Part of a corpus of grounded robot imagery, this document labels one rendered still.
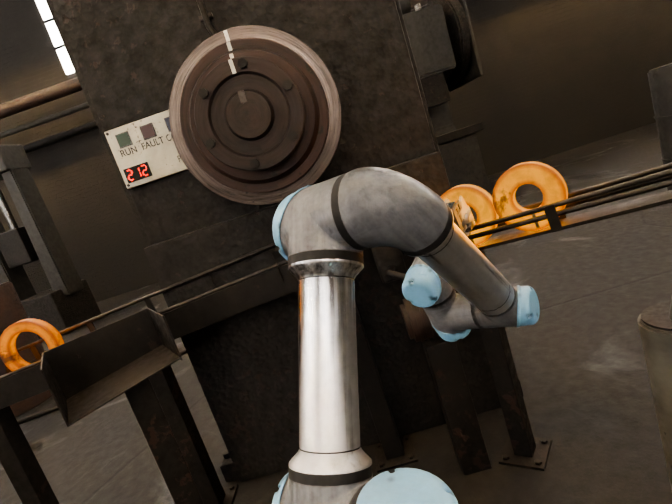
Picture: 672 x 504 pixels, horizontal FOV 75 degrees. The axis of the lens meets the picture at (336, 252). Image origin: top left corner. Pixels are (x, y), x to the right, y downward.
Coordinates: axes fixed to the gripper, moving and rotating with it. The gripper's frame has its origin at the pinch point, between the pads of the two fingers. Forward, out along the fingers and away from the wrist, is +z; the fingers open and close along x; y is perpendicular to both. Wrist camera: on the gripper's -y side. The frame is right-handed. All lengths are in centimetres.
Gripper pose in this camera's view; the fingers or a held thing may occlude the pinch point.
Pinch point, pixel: (463, 208)
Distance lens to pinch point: 115.3
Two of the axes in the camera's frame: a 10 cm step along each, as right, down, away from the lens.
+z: 4.3, -5.9, 6.8
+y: -4.6, -7.9, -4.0
